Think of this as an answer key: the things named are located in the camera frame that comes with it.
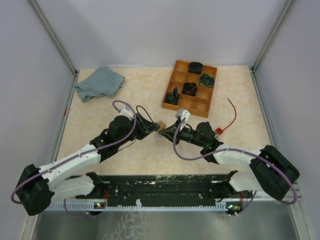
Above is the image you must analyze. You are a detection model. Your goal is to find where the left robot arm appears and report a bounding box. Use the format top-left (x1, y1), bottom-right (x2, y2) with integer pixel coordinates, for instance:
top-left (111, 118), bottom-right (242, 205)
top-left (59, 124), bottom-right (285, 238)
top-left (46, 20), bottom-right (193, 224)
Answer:
top-left (13, 113), bottom-right (160, 216)

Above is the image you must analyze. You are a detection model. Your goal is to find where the dark crumpled strap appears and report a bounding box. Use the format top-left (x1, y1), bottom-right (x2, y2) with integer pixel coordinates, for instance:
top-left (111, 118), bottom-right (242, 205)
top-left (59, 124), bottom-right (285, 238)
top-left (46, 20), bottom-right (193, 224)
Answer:
top-left (164, 86), bottom-right (181, 105)

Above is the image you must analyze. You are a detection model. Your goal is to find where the brass padlock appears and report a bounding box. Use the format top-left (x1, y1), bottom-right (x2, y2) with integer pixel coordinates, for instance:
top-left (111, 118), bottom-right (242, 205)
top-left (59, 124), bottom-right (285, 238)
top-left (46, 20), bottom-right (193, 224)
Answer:
top-left (157, 121), bottom-right (166, 129)

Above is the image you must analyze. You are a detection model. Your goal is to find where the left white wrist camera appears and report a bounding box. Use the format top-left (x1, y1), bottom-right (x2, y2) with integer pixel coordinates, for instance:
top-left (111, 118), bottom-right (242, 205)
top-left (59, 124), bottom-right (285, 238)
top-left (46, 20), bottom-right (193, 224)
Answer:
top-left (119, 105), bottom-right (134, 120)

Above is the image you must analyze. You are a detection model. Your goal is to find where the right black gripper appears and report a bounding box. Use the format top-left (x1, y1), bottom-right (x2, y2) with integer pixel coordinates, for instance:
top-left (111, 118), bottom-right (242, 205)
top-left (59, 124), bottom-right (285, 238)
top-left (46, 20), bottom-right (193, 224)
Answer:
top-left (159, 118), bottom-right (206, 148)

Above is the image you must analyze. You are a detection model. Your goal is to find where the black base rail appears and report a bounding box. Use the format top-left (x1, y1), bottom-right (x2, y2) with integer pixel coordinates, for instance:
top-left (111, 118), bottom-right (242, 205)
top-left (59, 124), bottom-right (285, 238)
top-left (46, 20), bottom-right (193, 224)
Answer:
top-left (74, 171), bottom-right (251, 201)

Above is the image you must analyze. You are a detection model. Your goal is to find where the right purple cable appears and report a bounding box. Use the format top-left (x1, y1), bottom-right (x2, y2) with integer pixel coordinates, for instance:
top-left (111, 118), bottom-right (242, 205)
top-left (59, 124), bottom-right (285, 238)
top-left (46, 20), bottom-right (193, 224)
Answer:
top-left (172, 118), bottom-right (300, 217)

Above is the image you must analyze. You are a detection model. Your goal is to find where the green yellow coiled strap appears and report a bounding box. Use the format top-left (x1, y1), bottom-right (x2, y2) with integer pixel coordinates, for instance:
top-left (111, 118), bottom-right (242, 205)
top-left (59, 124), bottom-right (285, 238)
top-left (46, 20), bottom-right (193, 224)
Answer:
top-left (199, 73), bottom-right (216, 88)

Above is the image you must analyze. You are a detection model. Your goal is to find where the purple cable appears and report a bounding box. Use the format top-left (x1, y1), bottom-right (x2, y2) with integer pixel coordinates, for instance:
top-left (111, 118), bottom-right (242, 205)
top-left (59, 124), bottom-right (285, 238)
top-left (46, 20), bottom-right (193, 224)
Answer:
top-left (10, 100), bottom-right (138, 218)
top-left (172, 118), bottom-right (300, 217)

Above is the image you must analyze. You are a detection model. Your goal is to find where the white toothed cable duct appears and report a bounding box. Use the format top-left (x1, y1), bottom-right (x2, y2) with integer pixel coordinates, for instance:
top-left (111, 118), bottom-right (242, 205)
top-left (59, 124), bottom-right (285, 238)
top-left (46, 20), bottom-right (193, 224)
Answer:
top-left (46, 199), bottom-right (242, 212)

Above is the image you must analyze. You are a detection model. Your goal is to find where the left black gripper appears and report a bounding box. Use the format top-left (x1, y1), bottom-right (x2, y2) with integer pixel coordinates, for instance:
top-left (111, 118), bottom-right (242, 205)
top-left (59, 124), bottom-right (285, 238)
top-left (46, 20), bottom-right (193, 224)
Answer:
top-left (117, 113), bottom-right (161, 148)

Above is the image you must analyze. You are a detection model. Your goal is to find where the black red coiled strap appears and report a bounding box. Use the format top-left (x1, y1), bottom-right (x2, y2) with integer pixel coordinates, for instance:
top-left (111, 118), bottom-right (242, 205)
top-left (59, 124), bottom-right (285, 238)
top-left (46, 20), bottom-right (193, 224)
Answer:
top-left (182, 82), bottom-right (199, 96)

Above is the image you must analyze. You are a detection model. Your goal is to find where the wooden compartment tray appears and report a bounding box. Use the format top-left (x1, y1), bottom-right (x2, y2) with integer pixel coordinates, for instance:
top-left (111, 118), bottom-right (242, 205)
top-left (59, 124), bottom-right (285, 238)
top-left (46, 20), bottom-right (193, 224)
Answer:
top-left (161, 60), bottom-right (218, 118)

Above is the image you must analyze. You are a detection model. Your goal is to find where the blue folded cloth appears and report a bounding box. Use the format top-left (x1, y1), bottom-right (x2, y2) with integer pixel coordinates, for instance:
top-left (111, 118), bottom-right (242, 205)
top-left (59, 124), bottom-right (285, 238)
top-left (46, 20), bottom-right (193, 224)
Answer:
top-left (74, 66), bottom-right (125, 103)

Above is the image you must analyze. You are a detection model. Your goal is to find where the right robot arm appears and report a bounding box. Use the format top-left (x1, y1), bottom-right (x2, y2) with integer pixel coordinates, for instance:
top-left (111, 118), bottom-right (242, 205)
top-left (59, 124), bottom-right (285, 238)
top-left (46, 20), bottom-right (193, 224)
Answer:
top-left (159, 120), bottom-right (300, 202)

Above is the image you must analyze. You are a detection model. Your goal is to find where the red cable lock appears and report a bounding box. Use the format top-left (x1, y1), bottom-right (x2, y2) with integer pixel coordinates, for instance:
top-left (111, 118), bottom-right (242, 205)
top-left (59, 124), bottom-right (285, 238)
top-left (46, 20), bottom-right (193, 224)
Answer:
top-left (215, 98), bottom-right (238, 136)

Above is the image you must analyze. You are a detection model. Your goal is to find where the black cable lock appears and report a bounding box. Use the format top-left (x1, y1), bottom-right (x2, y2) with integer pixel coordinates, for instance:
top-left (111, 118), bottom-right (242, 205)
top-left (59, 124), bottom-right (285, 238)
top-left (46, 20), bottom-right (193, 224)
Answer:
top-left (135, 105), bottom-right (154, 123)

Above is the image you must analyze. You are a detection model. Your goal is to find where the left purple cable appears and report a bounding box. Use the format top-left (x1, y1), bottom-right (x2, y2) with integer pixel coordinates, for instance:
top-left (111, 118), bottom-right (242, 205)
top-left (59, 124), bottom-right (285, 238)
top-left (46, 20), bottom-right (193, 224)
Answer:
top-left (10, 100), bottom-right (138, 218)

